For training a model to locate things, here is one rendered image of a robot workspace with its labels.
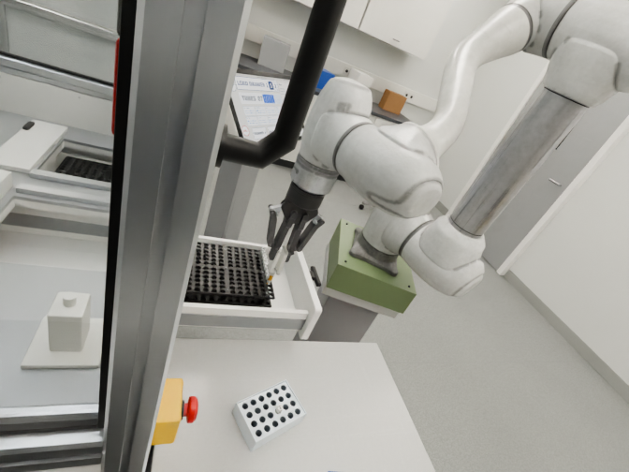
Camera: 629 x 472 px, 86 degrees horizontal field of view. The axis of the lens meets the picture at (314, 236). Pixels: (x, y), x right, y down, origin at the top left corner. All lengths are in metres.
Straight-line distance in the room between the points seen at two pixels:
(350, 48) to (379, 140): 3.98
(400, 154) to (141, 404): 0.43
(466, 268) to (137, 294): 0.89
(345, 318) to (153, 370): 1.06
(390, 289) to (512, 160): 0.52
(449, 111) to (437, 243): 0.46
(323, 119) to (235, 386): 0.58
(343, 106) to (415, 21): 3.80
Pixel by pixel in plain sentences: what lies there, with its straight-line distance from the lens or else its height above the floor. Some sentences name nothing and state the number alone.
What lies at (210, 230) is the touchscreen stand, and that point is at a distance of 1.87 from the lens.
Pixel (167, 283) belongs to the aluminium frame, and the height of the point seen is 1.29.
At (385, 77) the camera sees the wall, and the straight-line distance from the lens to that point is 4.74.
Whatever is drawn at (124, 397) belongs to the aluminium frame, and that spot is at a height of 1.16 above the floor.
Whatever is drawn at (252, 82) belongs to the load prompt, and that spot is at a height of 1.16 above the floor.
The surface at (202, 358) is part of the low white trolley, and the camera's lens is 0.84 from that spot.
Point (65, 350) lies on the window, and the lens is 0.31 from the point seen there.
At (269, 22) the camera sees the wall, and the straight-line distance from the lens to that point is 4.25.
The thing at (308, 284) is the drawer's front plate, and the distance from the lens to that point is 0.84.
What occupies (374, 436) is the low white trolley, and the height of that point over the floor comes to 0.76.
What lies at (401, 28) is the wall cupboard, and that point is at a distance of 4.31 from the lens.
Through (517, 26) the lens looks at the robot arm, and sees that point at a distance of 0.90.
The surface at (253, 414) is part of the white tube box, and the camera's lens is 0.76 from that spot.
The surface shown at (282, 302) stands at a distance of 0.90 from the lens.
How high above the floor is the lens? 1.45
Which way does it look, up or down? 30 degrees down
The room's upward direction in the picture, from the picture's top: 24 degrees clockwise
